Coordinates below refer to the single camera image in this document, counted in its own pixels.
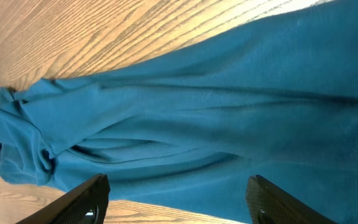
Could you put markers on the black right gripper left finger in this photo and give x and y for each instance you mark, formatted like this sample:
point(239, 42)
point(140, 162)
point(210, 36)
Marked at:
point(85, 204)

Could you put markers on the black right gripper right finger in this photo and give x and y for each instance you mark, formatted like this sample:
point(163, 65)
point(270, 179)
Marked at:
point(269, 204)

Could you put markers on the dark blue polo shirt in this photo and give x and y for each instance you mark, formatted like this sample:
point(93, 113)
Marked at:
point(276, 97)

